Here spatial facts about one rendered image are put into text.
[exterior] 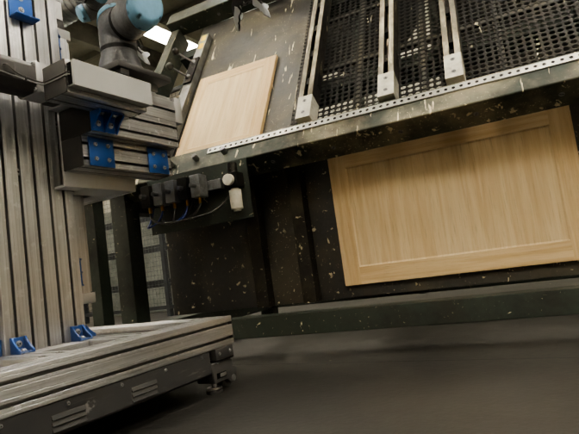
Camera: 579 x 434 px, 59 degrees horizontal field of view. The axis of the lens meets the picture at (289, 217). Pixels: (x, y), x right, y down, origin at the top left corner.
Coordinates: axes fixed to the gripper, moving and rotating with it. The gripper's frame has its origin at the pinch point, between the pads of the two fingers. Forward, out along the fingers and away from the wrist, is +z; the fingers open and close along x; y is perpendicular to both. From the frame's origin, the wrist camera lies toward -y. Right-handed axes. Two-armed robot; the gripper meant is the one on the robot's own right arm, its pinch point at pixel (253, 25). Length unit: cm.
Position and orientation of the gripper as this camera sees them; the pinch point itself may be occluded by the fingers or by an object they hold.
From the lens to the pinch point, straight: 213.9
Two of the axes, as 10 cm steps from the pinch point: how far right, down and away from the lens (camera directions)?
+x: -8.5, 1.6, 5.0
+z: 3.5, 8.8, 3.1
